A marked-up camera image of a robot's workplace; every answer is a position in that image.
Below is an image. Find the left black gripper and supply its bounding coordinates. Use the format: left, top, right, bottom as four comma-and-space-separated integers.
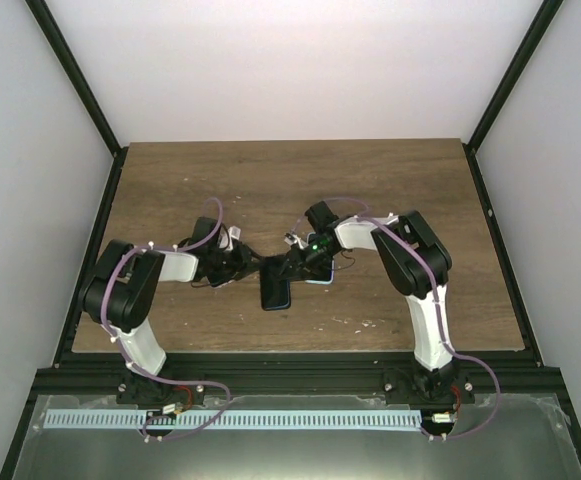
208, 242, 266, 283

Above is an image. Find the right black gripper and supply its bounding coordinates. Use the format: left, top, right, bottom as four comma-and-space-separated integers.
275, 240, 337, 284

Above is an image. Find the black phone case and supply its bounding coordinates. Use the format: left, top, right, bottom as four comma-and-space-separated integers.
259, 257, 294, 314

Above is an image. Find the light blue phone case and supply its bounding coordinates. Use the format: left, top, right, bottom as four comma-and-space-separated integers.
302, 232, 335, 287

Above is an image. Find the pink-edged black phone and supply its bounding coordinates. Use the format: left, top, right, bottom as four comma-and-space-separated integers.
208, 278, 234, 288

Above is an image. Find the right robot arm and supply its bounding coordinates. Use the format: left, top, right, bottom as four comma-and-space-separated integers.
259, 200, 457, 403

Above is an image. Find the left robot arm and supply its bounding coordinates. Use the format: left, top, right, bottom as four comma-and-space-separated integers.
79, 216, 263, 404

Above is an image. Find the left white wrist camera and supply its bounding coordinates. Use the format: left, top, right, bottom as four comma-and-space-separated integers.
219, 226, 241, 251

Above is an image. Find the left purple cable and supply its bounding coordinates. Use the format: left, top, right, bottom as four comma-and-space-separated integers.
99, 197, 231, 401

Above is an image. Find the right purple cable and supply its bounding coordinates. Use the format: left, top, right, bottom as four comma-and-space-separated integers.
292, 196, 502, 441

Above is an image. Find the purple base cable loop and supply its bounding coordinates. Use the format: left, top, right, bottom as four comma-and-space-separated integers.
140, 391, 235, 444

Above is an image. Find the light blue slotted cable duct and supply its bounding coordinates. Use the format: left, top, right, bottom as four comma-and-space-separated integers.
42, 409, 422, 431

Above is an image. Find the black aluminium frame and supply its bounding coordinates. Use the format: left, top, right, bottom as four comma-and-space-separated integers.
0, 1, 581, 479

